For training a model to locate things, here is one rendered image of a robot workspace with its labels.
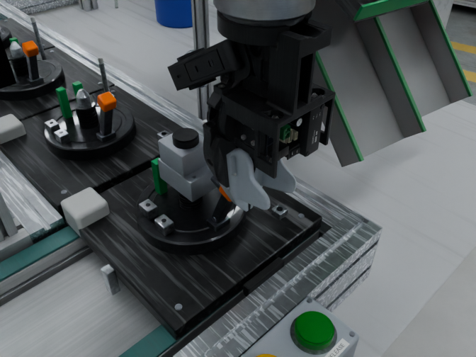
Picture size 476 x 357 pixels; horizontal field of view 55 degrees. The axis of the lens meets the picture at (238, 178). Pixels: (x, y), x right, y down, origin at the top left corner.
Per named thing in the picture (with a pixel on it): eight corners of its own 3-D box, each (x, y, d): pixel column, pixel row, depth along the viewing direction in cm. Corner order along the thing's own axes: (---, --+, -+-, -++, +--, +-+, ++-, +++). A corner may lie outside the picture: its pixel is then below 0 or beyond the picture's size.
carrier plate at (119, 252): (321, 227, 60) (323, 215, 59) (176, 341, 47) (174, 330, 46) (203, 149, 73) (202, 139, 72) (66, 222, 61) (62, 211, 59)
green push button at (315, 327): (339, 338, 47) (342, 327, 46) (315, 363, 45) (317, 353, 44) (309, 314, 49) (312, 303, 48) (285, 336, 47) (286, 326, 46)
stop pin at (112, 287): (121, 290, 55) (115, 269, 52) (112, 296, 54) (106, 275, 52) (115, 284, 56) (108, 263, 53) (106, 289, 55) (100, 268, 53)
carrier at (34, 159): (197, 146, 74) (193, 76, 66) (60, 217, 61) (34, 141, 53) (117, 93, 88) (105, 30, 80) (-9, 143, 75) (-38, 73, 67)
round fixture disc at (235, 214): (268, 215, 59) (268, 204, 58) (183, 275, 51) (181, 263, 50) (199, 167, 67) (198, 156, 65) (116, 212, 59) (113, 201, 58)
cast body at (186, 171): (220, 186, 55) (219, 138, 50) (192, 203, 52) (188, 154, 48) (177, 156, 60) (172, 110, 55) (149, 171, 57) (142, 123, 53)
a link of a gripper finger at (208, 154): (215, 195, 43) (212, 114, 37) (205, 187, 43) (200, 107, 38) (251, 173, 45) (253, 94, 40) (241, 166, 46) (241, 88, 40)
